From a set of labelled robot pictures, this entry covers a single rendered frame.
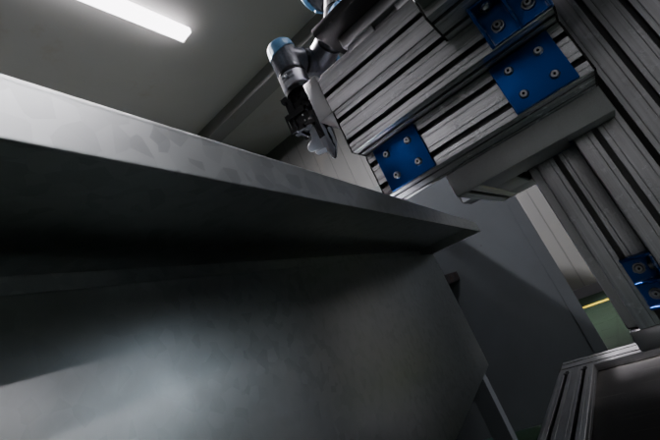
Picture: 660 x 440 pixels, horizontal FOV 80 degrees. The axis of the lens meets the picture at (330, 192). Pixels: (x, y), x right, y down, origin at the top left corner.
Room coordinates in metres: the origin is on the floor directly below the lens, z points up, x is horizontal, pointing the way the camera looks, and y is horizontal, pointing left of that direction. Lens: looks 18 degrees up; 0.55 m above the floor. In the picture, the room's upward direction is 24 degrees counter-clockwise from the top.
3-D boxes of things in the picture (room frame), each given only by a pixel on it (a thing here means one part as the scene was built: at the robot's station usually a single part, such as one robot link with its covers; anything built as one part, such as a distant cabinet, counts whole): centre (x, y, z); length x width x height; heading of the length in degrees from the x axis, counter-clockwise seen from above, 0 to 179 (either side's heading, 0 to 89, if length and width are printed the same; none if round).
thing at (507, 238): (1.77, -0.04, 0.51); 1.30 x 0.04 x 1.01; 67
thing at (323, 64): (0.92, -0.12, 1.22); 0.11 x 0.11 x 0.08; 36
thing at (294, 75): (0.87, -0.03, 1.14); 0.08 x 0.08 x 0.05
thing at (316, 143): (0.86, -0.02, 0.96); 0.06 x 0.03 x 0.09; 67
